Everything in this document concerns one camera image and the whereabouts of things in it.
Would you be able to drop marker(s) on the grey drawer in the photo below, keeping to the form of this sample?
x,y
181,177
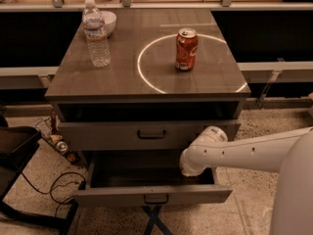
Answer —
x,y
139,135
146,178

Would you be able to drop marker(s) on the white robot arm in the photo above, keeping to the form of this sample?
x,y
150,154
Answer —
x,y
290,154

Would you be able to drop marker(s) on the grey drawer cabinet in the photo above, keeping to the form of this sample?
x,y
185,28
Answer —
x,y
159,60

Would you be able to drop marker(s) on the grey top drawer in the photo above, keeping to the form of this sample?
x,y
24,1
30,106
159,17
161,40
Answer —
x,y
139,135

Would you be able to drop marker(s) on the red soda can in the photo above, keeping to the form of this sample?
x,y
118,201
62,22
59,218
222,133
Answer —
x,y
186,49

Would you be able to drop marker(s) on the white bowl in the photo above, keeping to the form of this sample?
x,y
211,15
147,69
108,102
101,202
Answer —
x,y
110,22

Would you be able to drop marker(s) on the blue tape cross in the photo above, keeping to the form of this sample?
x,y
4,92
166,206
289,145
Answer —
x,y
154,220

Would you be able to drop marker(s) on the clear plastic water bottle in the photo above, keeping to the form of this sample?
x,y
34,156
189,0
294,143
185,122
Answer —
x,y
96,35

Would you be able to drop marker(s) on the basket of snack items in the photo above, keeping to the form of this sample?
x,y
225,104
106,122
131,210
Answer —
x,y
49,129

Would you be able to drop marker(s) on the black chair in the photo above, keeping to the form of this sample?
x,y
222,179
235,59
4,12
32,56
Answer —
x,y
17,147

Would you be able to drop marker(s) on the grey rail barrier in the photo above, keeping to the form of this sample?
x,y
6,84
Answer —
x,y
253,45

